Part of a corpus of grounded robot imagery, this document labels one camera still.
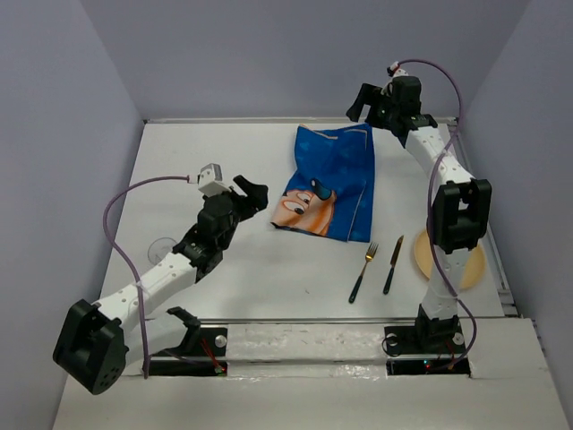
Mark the blue cartoon placemat cloth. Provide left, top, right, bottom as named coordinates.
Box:
left=271, top=124, right=375, bottom=243

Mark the tan round plate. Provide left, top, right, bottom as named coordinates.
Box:
left=413, top=230, right=487, bottom=290

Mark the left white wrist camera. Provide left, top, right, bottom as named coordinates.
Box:
left=187, top=163, right=230, bottom=198

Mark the gold fork dark handle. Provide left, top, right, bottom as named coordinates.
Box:
left=348, top=242, right=379, bottom=304

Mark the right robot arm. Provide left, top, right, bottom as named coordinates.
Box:
left=346, top=74, right=492, bottom=355

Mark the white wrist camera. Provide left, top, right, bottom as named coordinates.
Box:
left=187, top=163, right=230, bottom=198
left=387, top=62, right=409, bottom=81

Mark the clear drinking glass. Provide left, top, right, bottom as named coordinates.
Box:
left=147, top=236, right=176, bottom=265

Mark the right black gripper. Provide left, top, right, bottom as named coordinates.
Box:
left=346, top=83, right=399, bottom=131

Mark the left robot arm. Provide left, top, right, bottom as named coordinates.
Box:
left=53, top=174, right=269, bottom=395

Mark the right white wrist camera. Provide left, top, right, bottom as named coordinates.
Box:
left=387, top=62, right=409, bottom=81

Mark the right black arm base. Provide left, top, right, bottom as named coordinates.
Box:
left=381, top=325, right=471, bottom=376

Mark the gold knife dark handle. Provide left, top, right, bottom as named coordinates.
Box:
left=382, top=236, right=404, bottom=295

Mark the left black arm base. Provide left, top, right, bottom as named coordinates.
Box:
left=150, top=326, right=228, bottom=377

